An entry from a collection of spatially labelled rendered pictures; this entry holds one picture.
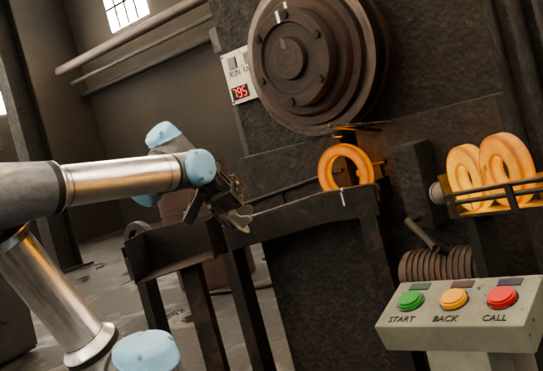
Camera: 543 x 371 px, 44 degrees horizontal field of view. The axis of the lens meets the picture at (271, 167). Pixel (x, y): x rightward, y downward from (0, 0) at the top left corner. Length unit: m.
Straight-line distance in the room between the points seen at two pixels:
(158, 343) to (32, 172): 0.38
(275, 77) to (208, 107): 9.16
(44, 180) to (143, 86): 11.16
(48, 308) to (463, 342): 0.74
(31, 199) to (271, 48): 1.01
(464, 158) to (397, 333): 0.60
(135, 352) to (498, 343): 0.63
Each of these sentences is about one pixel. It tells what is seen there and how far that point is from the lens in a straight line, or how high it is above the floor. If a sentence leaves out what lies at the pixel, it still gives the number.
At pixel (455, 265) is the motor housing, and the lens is 1.67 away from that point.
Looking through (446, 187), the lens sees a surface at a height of 0.69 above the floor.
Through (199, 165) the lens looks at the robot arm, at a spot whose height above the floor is 0.89.
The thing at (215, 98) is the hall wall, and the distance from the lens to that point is 10.97.
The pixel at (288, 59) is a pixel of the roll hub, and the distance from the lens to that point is 1.90.
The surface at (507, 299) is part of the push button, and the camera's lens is 0.99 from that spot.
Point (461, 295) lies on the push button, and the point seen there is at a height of 0.61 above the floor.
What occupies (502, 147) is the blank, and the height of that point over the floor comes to 0.77.
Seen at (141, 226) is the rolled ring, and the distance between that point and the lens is 2.74.
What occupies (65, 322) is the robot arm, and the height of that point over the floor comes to 0.67.
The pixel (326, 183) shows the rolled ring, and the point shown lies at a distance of 2.03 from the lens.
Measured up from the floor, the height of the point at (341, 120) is 0.91.
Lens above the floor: 0.90
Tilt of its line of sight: 2 degrees down
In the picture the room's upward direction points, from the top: 15 degrees counter-clockwise
